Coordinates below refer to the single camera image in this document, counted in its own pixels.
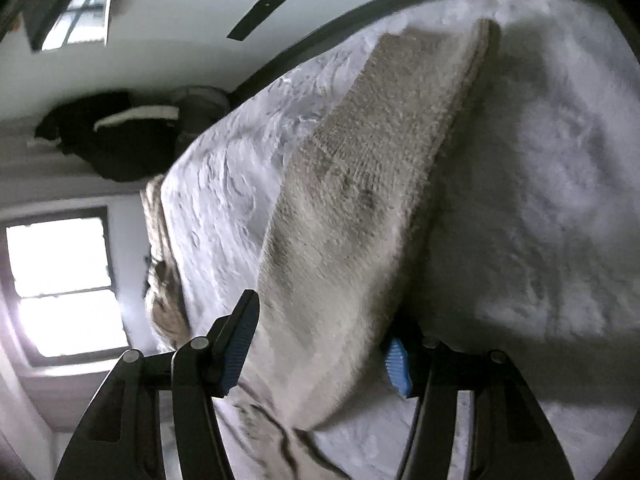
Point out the grey garment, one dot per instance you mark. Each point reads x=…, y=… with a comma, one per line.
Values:
x=202, y=107

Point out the black clothes pile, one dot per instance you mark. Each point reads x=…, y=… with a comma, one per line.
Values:
x=125, y=150

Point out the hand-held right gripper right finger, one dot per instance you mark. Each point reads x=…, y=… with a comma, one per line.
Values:
x=400, y=367

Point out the brown striped blanket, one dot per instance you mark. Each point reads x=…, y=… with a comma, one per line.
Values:
x=162, y=305

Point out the light grey fluffy blanket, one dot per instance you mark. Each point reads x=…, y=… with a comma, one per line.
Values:
x=550, y=185

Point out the dark bed frame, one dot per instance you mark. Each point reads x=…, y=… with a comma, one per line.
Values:
x=241, y=91

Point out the beige knit garment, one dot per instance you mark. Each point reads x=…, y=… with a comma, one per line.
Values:
x=350, y=210

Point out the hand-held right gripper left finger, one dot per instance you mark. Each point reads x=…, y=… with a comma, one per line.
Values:
x=237, y=355

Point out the black wall strip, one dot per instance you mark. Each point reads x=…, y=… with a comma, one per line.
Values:
x=262, y=10

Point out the window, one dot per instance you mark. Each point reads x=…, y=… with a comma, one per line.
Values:
x=60, y=270
x=75, y=15

